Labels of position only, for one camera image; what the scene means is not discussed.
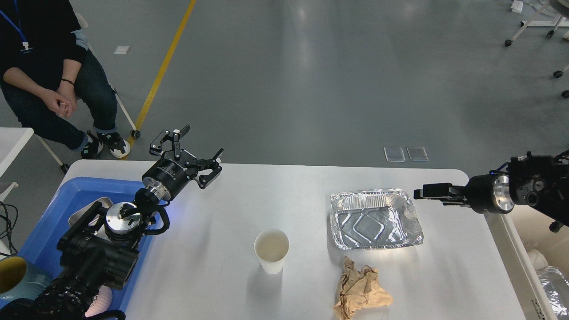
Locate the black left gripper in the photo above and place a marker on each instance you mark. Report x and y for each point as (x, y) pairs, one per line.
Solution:
(167, 177)

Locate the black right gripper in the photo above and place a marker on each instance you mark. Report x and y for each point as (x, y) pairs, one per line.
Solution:
(484, 194)

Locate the small stainless steel tray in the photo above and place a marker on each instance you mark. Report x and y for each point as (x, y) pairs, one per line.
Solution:
(105, 201)

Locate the aluminium foil tray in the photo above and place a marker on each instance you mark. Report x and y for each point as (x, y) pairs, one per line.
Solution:
(374, 219)

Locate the white paper cup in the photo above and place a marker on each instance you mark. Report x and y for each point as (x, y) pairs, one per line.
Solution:
(271, 247)

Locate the pink ribbed mug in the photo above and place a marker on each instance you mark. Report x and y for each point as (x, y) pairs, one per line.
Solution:
(101, 302)

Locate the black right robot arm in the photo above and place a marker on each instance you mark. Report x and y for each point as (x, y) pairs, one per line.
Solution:
(541, 182)

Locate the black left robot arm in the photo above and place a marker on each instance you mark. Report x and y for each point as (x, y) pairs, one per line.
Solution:
(101, 248)

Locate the clear floor plate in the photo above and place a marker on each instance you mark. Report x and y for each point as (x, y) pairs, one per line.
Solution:
(394, 154)
(417, 154)

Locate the white plastic bin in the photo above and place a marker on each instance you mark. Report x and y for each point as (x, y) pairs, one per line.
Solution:
(517, 232)

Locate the blue plastic tray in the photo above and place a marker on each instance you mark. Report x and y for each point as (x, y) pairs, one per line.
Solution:
(40, 247)

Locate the white cup in bin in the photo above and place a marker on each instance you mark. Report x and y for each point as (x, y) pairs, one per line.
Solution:
(538, 260)

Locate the crumpled brown paper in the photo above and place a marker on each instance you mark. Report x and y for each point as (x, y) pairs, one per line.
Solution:
(359, 289)

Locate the crumpled foil in bin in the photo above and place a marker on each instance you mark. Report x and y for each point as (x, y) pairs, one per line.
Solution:
(556, 286)

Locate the person in dark clothes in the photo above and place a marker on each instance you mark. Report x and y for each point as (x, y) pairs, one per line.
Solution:
(52, 81)

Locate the grey office chair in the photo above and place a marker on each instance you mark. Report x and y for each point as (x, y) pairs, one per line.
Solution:
(134, 132)

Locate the white side table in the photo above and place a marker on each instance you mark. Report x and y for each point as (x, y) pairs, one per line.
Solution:
(12, 140)

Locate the teal ceramic mug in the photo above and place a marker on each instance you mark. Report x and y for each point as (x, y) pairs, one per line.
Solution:
(21, 279)

